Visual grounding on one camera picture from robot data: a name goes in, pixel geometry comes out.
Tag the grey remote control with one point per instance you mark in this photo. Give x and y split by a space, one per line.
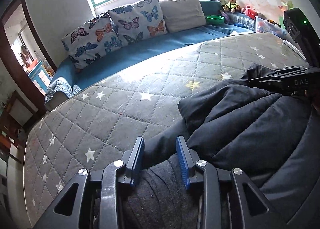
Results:
294 49

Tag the green plastic bowl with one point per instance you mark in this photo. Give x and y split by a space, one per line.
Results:
214 20

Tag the blue sofa bench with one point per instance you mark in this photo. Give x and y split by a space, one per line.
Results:
133 54

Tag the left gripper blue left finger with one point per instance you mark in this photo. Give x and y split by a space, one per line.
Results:
74 205

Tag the red toy box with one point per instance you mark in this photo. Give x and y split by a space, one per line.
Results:
249 12

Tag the clear plastic toy bag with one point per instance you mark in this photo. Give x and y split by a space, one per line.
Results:
263 26

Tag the dark wooden cabinet desk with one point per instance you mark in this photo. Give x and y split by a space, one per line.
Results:
16 118

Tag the blue painted cabinet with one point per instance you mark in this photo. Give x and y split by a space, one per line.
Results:
39 76

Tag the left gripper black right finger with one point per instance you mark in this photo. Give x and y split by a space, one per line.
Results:
247 207

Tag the left butterfly pillow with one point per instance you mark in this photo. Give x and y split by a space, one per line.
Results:
91 41

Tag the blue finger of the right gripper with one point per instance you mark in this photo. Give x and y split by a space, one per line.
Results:
266 84
289 73

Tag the right butterfly pillow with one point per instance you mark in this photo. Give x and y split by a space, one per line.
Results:
138 21

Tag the brown wooden door frame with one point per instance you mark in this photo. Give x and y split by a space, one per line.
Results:
20 46

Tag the black quilted down jacket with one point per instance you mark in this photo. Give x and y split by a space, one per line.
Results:
272 137

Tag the butterfly pillow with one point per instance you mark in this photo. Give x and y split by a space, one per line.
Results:
138 21
91 41

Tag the plain beige pillow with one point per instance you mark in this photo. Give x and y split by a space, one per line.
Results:
180 15

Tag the grey star quilted mattress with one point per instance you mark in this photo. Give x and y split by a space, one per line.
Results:
95 127

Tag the patterned blue folded blanket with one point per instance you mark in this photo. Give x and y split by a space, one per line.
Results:
61 85

